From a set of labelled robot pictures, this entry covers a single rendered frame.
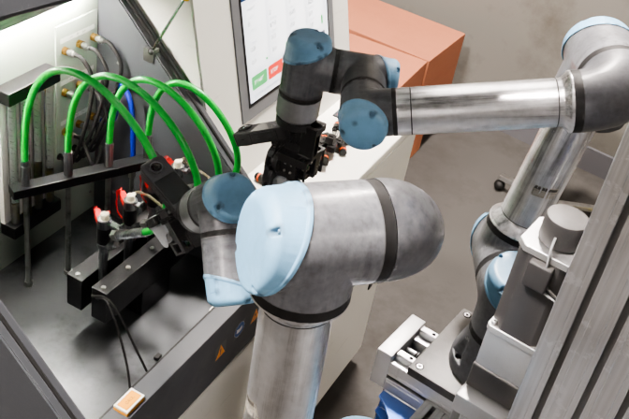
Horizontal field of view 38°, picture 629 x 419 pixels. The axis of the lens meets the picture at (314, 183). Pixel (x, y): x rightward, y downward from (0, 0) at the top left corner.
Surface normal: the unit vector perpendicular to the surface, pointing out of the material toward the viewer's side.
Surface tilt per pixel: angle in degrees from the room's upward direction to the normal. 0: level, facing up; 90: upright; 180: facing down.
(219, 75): 76
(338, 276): 95
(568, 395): 90
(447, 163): 0
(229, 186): 46
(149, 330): 0
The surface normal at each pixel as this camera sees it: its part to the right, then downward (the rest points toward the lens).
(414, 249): 0.53, 0.33
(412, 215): 0.48, -0.31
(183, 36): -0.47, 0.44
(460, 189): 0.15, -0.81
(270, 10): 0.88, 0.18
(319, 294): 0.23, 0.55
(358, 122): -0.06, 0.58
